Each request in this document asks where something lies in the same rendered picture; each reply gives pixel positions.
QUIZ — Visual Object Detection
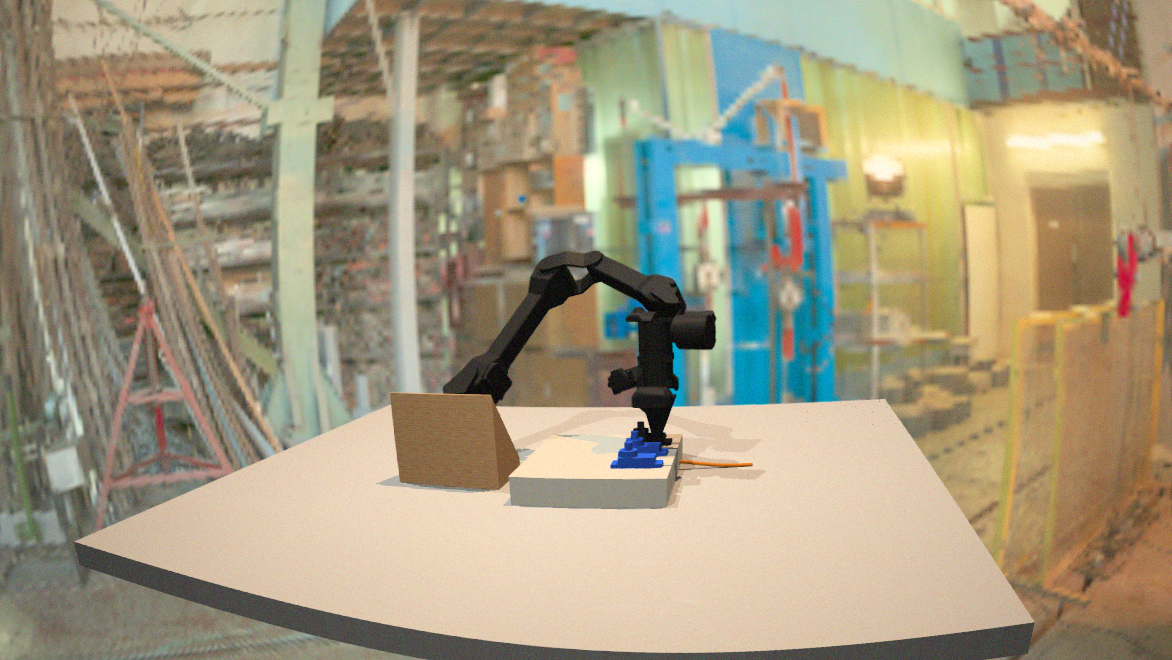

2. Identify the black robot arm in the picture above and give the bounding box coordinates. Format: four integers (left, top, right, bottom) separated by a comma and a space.
443, 251, 717, 404

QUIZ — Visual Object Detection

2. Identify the black micro servo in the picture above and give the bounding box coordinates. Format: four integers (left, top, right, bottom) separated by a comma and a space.
633, 421, 752, 467

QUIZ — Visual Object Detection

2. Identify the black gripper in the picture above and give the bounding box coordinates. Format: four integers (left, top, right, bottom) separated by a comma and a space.
631, 348, 679, 442

